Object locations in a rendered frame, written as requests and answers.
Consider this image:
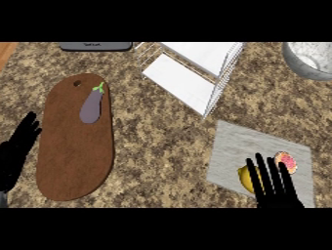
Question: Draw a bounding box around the white wire tiered shelf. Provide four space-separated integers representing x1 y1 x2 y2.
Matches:
135 42 247 119

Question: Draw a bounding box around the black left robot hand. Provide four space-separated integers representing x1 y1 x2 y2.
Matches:
0 110 44 196

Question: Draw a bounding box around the grey speckled bowl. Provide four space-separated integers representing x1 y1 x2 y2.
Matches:
282 42 332 82

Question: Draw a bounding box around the yellow lemon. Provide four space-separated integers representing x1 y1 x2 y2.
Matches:
237 164 266 195

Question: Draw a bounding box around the grey placemat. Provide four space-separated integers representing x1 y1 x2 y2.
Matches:
206 119 316 209

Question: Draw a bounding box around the brown wooden cutting board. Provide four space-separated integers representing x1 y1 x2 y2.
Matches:
35 72 116 202

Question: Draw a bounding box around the purple eggplant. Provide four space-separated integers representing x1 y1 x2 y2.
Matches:
79 81 107 125

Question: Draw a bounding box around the pink halved fruit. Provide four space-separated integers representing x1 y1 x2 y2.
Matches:
273 150 300 176

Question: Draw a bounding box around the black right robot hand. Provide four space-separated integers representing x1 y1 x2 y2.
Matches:
245 152 306 209

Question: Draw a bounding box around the dark grey appliance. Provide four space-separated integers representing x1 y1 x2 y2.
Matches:
58 42 135 53

